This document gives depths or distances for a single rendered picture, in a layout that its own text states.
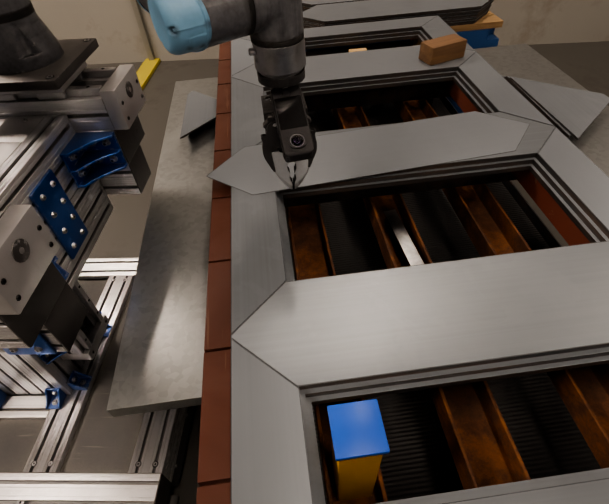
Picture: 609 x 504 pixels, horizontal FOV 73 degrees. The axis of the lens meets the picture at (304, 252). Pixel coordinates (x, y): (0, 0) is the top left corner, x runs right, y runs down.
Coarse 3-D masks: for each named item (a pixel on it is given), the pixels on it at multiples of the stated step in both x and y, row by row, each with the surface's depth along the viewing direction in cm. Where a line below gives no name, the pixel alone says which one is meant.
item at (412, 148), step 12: (384, 132) 96; (396, 132) 96; (408, 132) 96; (396, 144) 93; (408, 144) 92; (420, 144) 92; (408, 156) 89; (420, 156) 89; (432, 156) 89; (408, 168) 86
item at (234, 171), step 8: (240, 152) 93; (232, 160) 91; (240, 160) 91; (224, 168) 89; (232, 168) 89; (240, 168) 89; (248, 168) 89; (224, 176) 87; (232, 176) 87; (240, 176) 87; (248, 176) 87; (232, 184) 85; (240, 184) 85; (248, 184) 85; (248, 192) 83
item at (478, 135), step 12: (456, 120) 98; (468, 120) 98; (480, 120) 98; (468, 132) 94; (480, 132) 94; (492, 132) 94; (468, 144) 91; (480, 144) 91; (492, 144) 91; (504, 144) 90; (480, 156) 88
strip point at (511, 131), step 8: (480, 112) 100; (488, 120) 98; (496, 120) 97; (504, 120) 97; (512, 120) 97; (496, 128) 95; (504, 128) 95; (512, 128) 95; (520, 128) 94; (504, 136) 93; (512, 136) 92; (520, 136) 92; (512, 144) 90
